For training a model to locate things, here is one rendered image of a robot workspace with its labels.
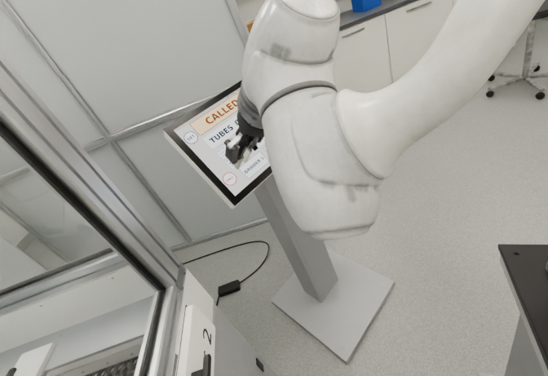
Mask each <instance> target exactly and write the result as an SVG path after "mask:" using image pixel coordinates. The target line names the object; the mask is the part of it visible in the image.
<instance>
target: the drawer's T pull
mask: <svg viewBox="0 0 548 376"><path fill-rule="evenodd" d="M210 375H211V355H210V354H207V355H204V358H203V369H200V370H198V371H195V372H192V373H191V376H210Z"/></svg>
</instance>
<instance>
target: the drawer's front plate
mask: <svg viewBox="0 0 548 376"><path fill-rule="evenodd" d="M204 329H206V330H207V332H208V335H209V338H210V334H211V345H210V342H209V339H208V336H207V333H206V332H205V333H204V335H205V338H203V330H204ZM214 343H215V327H214V325H213V324H212V323H211V322H210V320H209V319H208V318H207V317H206V316H205V315H204V314H203V313H202V312H201V311H200V310H199V309H198V308H197V306H196V305H195V304H193V305H190V306H187V307H186V311H185V317H184V323H183V335H182V342H181V348H180V354H179V366H178V373H177V376H191V373H192V372H195V371H198V370H200V369H203V358H204V351H205V354H206V355H207V354H210V355H211V375H210V376H214Z"/></svg>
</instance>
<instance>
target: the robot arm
mask: <svg viewBox="0 0 548 376"><path fill-rule="evenodd" d="M544 1H545V0H457V1H456V3H455V5H454V7H453V9H452V10H451V12H450V14H449V17H448V18H447V20H446V21H445V23H444V25H443V27H442V29H441V30H440V32H439V34H438V35H437V37H436V38H435V41H434V42H433V43H432V44H431V46H430V48H429V49H428V51H427V52H426V54H425V55H424V56H423V57H422V58H421V59H420V60H419V61H418V63H417V64H416V65H415V66H414V67H413V68H412V69H411V70H410V71H408V72H407V73H406V74H405V75H404V76H403V77H402V78H400V79H399V80H398V81H396V82H394V83H392V84H391V85H390V86H387V87H385V88H383V89H381V90H379V91H375V92H370V93H360V92H356V91H352V90H350V89H344V90H342V91H340V92H338V91H337V87H336V83H335V77H334V57H333V53H334V51H335V49H336V46H337V44H338V34H339V26H340V10H339V8H338V4H337V3H336V2H335V1H334V0H266V1H265V2H264V4H263V5H262V7H261V9H260V10H259V13H258V15H257V17H256V19H255V21H254V23H253V26H252V29H251V30H250V35H249V38H248V41H247V43H246V47H245V54H244V59H243V65H242V74H243V78H242V81H241V89H240V91H239V95H238V97H237V108H238V112H237V116H236V117H237V122H238V126H239V128H238V129H237V131H236V137H235V138H234V139H232V138H231V139H226V140H225V142H224V144H225V145H226V151H225V157H226V158H227V159H228V160H229V161H230V162H231V163H232V164H233V165H234V166H235V168H236V169H237V170H238V169H239V167H240V165H241V163H242V161H243V162H244V163H246V162H247V161H248V159H249V157H250V154H251V153H252V151H253V150H254V151H256V150H257V149H258V147H257V146H256V144H257V143H260V142H261V141H262V139H263V137H264V141H265V146H266V150H267V156H268V160H269V162H270V166H271V168H272V173H273V176H274V179H275V181H276V185H277V187H278V190H279V192H280V195H281V197H282V200H283V202H284V203H285V206H286V208H287V210H288V211H289V213H290V215H291V217H292V218H293V220H294V222H295V223H296V224H297V225H298V226H299V227H300V228H301V229H302V231H304V232H305V233H307V234H309V235H310V236H311V237H313V238H314V239H317V240H320V241H324V240H334V239H341V238H347V237H355V236H359V235H363V234H365V233H366V232H367V231H368V230H369V229H370V227H371V225H373V224H374V223H375V221H376V219H377V217H378V212H379V208H380V205H381V197H380V194H379V191H378V186H379V185H380V184H381V182H382V180H383V179H385V178H386V177H389V176H391V175H392V173H393V170H394V166H395V163H396V160H397V158H398V157H399V155H400V154H401V153H402V152H403V151H404V150H405V149H406V148H407V147H409V146H410V145H412V144H414V143H415V142H417V141H418V140H420V139H421V138H422V137H424V136H425V135H427V134H429V133H430V132H432V131H433V130H434V129H435V128H437V127H438V126H440V125H441V124H442V123H444V122H445V121H447V120H448V119H449V118H450V117H451V116H452V115H454V114H455V113H456V112H457V111H458V110H459V109H460V108H462V107H463V106H464V105H465V104H466V103H467V102H468V101H469V100H470V99H471V98H472V97H473V96H474V95H475V94H476V93H477V91H478V90H479V89H480V88H481V87H482V86H483V85H484V84H485V83H486V81H487V80H488V79H489V78H490V77H491V75H492V74H493V73H494V71H495V70H496V69H497V67H498V66H499V65H500V64H501V62H502V61H503V60H504V59H505V57H506V56H507V54H508V53H509V52H510V50H511V48H512V47H513V46H514V45H515V43H516V42H517V40H518V39H519V37H520V36H521V34H522V33H523V31H524V30H525V29H526V28H527V26H528V24H529V23H530V21H531V20H532V19H533V17H534V16H535V15H536V13H537V11H538V10H539V9H540V7H541V5H542V4H543V2H544Z"/></svg>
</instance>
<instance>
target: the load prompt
mask: <svg viewBox="0 0 548 376"><path fill-rule="evenodd" d="M238 95H239V92H237V93H236V94H235V95H233V96H232V97H230V98H229V99H227V100H225V101H223V102H222V103H221V104H219V105H218V106H216V107H215V108H212V109H211V110H210V111H209V112H207V113H205V114H204V115H202V116H201V117H199V118H198V119H196V120H195V121H193V122H191V123H190V124H189V125H190V126H191V128H193V130H194V131H195V132H196V133H198V134H199V136H202V135H204V134H205V133H206V132H207V131H209V130H210V129H212V128H213V127H215V126H217V125H218V124H219V123H220V122H222V121H223V120H225V119H226V118H228V117H230V116H231V115H233V114H234V113H235V112H236V111H238V108H237V97H238Z"/></svg>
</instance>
